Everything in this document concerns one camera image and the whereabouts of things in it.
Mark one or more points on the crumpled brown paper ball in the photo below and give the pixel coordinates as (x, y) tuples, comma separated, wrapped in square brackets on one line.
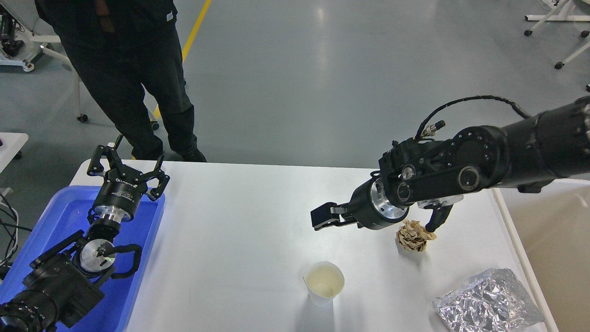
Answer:
[(412, 236)]

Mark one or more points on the person in brown sweater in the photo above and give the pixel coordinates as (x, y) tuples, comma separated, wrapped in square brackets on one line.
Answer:
[(121, 50)]

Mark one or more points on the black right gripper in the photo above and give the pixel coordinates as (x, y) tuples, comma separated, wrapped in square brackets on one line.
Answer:
[(370, 208)]

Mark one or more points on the white side table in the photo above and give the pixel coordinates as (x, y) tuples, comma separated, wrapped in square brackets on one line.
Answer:
[(11, 145)]

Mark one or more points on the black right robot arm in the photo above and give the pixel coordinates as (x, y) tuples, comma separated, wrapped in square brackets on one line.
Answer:
[(526, 155)]

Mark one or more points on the grey office chair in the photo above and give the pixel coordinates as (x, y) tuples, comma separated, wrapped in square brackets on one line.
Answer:
[(75, 80)]

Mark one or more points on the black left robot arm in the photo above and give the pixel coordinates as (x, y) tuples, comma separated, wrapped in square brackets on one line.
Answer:
[(64, 284)]

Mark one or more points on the white wheeled stand legs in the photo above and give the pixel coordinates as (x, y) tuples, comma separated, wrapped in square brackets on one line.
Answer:
[(551, 48)]

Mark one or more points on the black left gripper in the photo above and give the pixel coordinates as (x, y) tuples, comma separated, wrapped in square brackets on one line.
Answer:
[(120, 194)]

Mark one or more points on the white paper cup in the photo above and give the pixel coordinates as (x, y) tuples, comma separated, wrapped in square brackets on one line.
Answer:
[(324, 281)]

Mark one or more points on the crumpled silver foil bag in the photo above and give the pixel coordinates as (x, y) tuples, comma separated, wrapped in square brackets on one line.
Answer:
[(492, 301)]

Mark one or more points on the beige plastic bin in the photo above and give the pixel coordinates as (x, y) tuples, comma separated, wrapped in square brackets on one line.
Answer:
[(551, 234)]

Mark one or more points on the white equipment cart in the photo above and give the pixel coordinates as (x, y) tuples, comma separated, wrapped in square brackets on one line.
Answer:
[(18, 45)]

